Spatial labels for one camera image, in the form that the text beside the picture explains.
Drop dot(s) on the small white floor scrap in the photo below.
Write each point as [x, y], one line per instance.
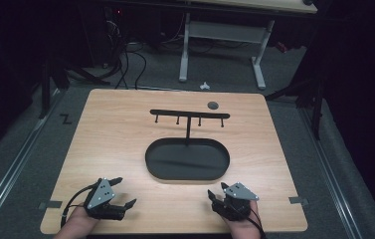
[204, 86]

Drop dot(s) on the grey round table grommet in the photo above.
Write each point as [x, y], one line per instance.
[212, 105]

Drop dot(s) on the grey tape piece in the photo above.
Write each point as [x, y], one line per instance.
[298, 200]
[50, 204]

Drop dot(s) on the black metal stand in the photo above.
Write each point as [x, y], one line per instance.
[54, 83]
[309, 96]

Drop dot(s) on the black hook stand with tray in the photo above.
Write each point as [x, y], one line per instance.
[187, 156]

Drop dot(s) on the white-legged desk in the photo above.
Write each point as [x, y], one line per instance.
[223, 33]

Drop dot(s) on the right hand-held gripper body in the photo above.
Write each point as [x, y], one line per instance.
[236, 200]

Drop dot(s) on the aluminium floor rail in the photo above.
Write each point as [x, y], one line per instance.
[331, 172]
[7, 179]

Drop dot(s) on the person's right hand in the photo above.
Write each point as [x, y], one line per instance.
[245, 223]

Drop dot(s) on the person's left hand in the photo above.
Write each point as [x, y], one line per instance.
[77, 215]

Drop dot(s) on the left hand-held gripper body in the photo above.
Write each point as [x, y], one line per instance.
[103, 195]

